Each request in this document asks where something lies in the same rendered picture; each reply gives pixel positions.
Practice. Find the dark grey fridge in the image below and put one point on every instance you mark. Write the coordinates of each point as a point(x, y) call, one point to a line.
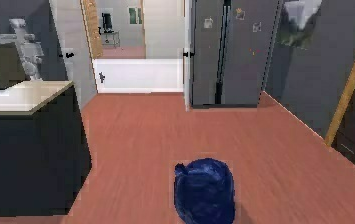
point(231, 53)

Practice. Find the green framed window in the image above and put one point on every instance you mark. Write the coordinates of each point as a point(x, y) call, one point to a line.
point(135, 15)

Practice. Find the black office chair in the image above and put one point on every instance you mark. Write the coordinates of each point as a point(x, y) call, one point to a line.
point(107, 25)

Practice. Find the wooden room door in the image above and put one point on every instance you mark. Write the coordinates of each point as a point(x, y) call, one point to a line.
point(92, 28)

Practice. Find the black kitchen counter cabinet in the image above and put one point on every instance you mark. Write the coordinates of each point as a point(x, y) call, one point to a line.
point(28, 146)

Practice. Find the dark green microwave oven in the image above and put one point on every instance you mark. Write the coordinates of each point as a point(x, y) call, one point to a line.
point(1, 65)

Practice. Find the wooden door frame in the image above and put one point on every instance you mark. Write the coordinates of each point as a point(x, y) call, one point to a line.
point(346, 90)

